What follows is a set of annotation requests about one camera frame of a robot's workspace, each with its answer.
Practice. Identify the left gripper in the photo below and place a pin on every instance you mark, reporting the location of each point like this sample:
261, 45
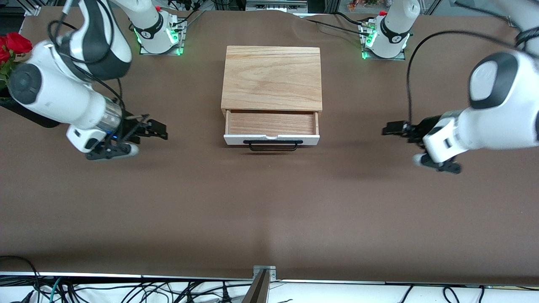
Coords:
421, 127

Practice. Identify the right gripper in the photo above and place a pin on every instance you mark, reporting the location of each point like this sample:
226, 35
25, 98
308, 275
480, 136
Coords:
134, 128

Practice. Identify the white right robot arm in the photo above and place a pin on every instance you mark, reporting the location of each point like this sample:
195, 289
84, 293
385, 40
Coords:
63, 92

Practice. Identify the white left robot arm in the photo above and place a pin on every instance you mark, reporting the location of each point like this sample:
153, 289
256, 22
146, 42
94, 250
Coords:
505, 105

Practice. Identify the light wooden drawer cabinet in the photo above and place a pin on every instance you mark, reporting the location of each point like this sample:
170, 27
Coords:
271, 75

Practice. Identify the brown table cover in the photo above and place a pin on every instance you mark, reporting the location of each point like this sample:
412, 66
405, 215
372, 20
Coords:
269, 202

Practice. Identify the red roses bunch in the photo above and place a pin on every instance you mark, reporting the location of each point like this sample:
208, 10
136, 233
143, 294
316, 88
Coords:
17, 42

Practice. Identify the grey power strip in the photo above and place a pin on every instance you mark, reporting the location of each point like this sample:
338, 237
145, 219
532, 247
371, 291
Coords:
276, 5

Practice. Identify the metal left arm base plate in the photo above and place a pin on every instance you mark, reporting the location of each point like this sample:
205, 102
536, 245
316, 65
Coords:
400, 57

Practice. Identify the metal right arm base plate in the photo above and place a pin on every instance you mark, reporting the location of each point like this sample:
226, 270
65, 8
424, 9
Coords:
145, 51

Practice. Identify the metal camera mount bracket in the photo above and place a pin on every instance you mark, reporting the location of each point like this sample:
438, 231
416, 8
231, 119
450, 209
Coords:
264, 269

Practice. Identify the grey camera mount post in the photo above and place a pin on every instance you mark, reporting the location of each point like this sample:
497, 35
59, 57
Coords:
257, 292

